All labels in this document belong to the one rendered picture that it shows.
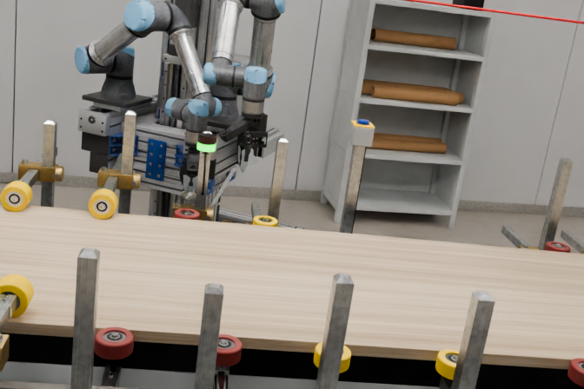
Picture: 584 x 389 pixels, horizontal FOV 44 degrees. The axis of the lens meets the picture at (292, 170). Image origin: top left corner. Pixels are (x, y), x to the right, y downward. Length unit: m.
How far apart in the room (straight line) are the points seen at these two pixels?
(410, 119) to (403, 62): 0.44
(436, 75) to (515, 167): 1.05
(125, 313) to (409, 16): 4.00
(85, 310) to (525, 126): 4.87
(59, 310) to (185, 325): 0.28
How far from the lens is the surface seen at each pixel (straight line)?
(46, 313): 1.70
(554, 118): 6.02
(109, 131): 3.14
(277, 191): 2.43
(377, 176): 5.52
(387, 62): 5.32
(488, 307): 1.46
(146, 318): 1.68
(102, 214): 2.21
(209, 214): 2.44
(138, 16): 2.80
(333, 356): 1.43
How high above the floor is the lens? 1.71
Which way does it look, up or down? 16 degrees down
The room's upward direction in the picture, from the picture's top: 8 degrees clockwise
